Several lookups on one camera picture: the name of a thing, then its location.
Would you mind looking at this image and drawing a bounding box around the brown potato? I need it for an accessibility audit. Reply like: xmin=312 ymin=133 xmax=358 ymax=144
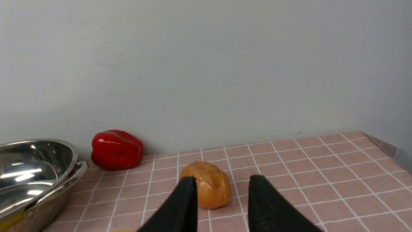
xmin=179 ymin=160 xmax=232 ymax=209

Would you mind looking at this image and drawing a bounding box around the pink checkered tablecloth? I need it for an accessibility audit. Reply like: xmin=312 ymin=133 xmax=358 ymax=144
xmin=45 ymin=132 xmax=412 ymax=232

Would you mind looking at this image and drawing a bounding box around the stainless steel pot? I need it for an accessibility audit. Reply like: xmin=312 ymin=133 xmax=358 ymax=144
xmin=0 ymin=139 xmax=88 ymax=232

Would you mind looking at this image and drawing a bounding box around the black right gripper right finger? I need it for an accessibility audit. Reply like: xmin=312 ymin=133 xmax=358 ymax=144
xmin=248 ymin=175 xmax=321 ymax=232

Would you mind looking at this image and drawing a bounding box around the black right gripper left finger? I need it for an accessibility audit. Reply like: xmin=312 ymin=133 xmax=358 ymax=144
xmin=138 ymin=177 xmax=198 ymax=232

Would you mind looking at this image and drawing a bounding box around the red bell pepper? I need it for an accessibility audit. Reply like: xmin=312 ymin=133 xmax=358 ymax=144
xmin=91 ymin=130 xmax=144 ymax=171

